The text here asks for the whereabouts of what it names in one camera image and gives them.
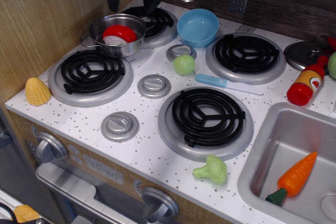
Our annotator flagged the oven knob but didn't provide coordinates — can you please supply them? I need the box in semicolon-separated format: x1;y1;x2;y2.
141;187;180;223
35;132;68;163

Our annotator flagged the yellow toy corn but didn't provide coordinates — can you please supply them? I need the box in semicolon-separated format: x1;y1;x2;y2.
25;77;51;106

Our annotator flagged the blue plastic bowl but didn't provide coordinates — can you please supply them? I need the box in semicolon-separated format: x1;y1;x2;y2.
177;9;219;48

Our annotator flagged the green toy apple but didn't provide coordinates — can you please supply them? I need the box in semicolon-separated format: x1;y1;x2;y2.
173;55;195;75

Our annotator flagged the orange toy carrot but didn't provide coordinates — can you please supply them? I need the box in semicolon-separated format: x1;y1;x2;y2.
265;152;318;206

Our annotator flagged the green toy broccoli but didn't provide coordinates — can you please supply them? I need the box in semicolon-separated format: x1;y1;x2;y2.
193;155;227;185

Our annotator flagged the front right black burner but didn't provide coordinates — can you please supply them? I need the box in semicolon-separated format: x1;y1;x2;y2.
157;87;254;162

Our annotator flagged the steel pot lid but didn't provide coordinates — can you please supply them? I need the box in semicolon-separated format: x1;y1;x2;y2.
285;41;330;71

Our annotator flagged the front left black burner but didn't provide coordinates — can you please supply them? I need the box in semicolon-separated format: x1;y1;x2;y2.
48;50;133;108

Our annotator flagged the back right black burner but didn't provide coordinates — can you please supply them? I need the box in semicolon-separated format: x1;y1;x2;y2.
205;33;286;86

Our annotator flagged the silver oven door handle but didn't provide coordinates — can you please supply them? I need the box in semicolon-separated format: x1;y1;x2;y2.
36;163;146;223

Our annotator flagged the yellow object bottom left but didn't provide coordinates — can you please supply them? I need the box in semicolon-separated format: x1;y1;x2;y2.
14;205;39;223

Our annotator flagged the blue handled toy knife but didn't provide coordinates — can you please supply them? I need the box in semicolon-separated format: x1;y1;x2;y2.
195;73;264;96

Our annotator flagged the top silver stove knob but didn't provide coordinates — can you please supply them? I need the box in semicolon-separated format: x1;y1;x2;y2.
166;44;197;62

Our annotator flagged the bottom silver stove knob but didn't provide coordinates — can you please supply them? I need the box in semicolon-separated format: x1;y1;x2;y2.
101;112;140;142

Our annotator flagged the back left black burner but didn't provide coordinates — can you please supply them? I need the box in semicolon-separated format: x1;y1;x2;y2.
121;6;178;49

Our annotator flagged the red toy ketchup bottle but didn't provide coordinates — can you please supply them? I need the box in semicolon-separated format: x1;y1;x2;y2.
287;56;329;106

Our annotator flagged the small steel pan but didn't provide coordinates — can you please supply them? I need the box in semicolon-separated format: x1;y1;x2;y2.
80;14;147;57

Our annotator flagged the green toy vegetable at edge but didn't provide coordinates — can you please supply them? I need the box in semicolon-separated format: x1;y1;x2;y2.
328;52;336;79

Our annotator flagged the steel sink basin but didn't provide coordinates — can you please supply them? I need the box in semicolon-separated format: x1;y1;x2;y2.
238;103;335;223

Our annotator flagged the silver stove knob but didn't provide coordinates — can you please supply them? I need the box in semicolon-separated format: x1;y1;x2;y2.
101;112;140;142
166;44;197;62
138;74;171;99

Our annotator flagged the right oven front knob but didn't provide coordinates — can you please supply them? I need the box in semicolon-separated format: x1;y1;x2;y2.
141;187;180;223

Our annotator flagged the black burner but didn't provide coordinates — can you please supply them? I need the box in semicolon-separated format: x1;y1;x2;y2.
121;6;178;49
157;87;254;162
205;33;286;86
48;50;133;108

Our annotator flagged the middle silver stove knob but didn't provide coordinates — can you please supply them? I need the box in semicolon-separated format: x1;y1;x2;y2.
138;74;171;99

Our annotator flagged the left oven front knob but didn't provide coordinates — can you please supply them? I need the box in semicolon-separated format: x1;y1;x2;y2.
35;132;68;163

